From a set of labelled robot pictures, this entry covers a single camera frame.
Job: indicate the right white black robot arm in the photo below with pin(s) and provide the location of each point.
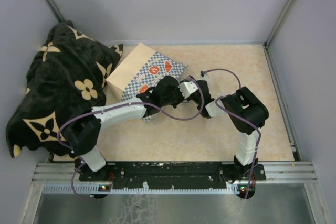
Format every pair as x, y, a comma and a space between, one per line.
247, 113

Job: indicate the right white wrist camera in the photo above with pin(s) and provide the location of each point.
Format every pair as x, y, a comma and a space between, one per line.
204, 76

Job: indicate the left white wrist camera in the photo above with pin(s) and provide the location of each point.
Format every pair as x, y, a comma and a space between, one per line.
187, 88

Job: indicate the black floral blanket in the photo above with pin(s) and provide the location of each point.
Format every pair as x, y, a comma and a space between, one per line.
69, 70

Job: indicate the aluminium frame rail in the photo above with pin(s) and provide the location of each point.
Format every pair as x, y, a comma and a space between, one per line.
276, 172

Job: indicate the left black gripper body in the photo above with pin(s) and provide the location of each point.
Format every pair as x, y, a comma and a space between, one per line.
176, 98

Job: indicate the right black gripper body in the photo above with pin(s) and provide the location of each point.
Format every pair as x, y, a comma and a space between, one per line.
193, 97

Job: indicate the blue checkered paper bag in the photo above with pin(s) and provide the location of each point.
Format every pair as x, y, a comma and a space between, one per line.
142, 68

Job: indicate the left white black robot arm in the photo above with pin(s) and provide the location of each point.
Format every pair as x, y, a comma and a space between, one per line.
81, 131

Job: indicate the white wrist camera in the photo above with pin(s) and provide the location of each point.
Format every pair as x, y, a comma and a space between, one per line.
204, 76
187, 88

